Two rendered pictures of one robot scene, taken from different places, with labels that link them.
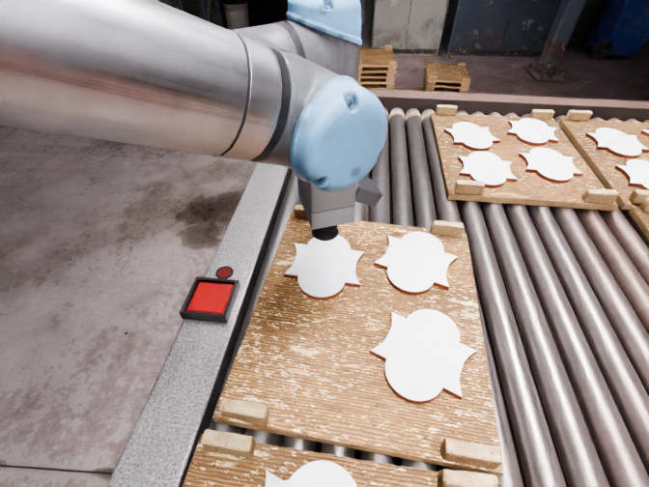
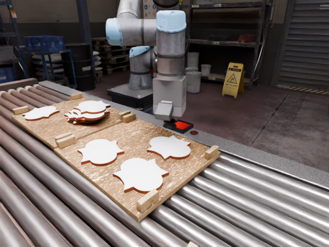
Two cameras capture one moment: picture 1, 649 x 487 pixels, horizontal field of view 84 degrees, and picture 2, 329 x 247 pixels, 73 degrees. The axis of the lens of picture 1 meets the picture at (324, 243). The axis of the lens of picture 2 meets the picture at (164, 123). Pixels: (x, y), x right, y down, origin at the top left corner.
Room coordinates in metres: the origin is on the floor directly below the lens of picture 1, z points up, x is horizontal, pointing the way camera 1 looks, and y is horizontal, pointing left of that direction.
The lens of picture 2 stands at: (0.75, -0.53, 1.32)
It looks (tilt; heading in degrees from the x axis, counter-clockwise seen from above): 25 degrees down; 122
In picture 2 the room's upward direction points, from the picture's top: straight up
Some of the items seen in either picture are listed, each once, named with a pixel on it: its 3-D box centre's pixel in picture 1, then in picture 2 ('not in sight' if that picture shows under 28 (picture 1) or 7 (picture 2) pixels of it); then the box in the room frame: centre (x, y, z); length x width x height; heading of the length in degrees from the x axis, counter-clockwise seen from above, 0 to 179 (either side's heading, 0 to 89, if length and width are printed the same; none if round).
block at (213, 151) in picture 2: (309, 212); (211, 152); (0.56, 0.03, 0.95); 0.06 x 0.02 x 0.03; 80
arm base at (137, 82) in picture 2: not in sight; (140, 78); (-0.08, 0.50, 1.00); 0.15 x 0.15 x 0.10
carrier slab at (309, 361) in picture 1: (366, 308); (136, 152); (0.34, -0.07, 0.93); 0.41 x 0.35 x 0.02; 170
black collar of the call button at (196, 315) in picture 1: (211, 299); (180, 126); (0.37, 0.19, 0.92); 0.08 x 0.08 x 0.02; 83
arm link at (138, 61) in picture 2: not in sight; (141, 58); (-0.07, 0.51, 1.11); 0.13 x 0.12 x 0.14; 34
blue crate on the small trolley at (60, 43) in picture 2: not in sight; (45, 43); (-3.03, 1.72, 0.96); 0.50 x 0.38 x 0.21; 11
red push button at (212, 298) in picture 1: (211, 299); (180, 126); (0.37, 0.19, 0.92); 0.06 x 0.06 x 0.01; 83
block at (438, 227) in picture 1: (447, 228); (148, 200); (0.51, -0.23, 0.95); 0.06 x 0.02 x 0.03; 80
